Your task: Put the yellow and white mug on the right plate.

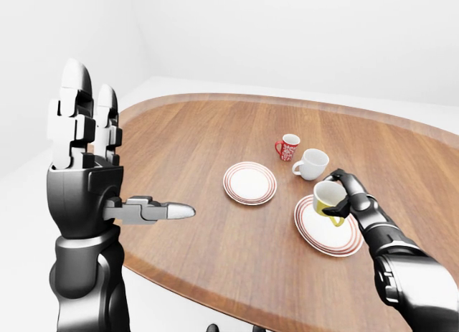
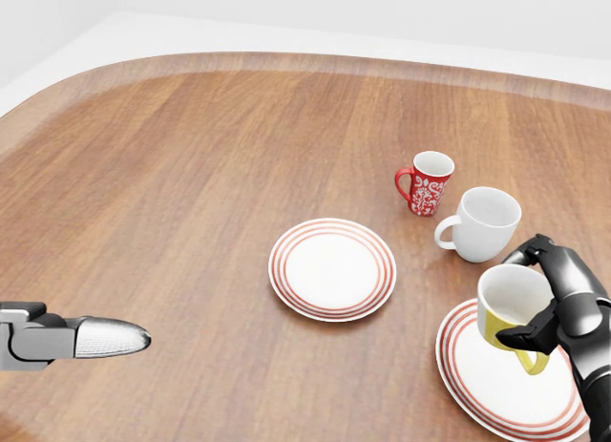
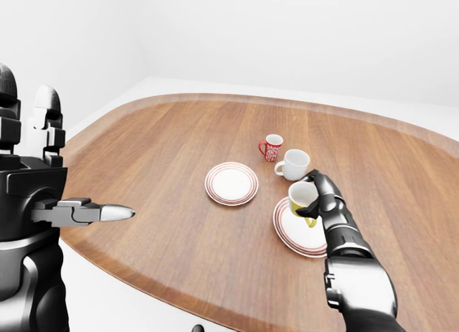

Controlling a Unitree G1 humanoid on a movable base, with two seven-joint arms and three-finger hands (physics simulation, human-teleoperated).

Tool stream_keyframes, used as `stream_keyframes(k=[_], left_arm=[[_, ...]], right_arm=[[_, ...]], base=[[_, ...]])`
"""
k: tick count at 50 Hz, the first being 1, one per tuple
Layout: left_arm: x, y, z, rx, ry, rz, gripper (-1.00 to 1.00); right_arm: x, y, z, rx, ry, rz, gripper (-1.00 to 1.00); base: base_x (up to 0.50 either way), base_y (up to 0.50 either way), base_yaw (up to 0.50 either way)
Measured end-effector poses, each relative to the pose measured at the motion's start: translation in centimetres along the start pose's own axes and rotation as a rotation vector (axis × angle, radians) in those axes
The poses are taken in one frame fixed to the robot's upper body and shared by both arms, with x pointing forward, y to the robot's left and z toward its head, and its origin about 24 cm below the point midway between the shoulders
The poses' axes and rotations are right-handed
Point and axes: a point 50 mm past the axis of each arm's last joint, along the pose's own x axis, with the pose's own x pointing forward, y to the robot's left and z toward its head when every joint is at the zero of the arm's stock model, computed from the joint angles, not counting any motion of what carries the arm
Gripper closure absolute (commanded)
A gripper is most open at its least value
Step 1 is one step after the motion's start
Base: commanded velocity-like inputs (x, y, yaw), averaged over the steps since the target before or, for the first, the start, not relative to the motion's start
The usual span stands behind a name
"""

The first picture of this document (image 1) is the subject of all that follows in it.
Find plain white mug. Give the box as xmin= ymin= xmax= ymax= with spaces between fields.
xmin=291 ymin=148 xmax=330 ymax=181

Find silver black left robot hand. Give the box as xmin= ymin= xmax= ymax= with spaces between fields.
xmin=46 ymin=58 xmax=197 ymax=239

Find yellow and white mug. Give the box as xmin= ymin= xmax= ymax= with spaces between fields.
xmin=312 ymin=181 xmax=348 ymax=227

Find red and white patterned mug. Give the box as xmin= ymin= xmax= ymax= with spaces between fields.
xmin=274 ymin=133 xmax=301 ymax=163

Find white plate with red rings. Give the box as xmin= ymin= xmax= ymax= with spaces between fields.
xmin=293 ymin=194 xmax=364 ymax=258
xmin=222 ymin=161 xmax=278 ymax=207

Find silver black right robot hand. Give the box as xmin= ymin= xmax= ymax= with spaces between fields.
xmin=321 ymin=169 xmax=383 ymax=231

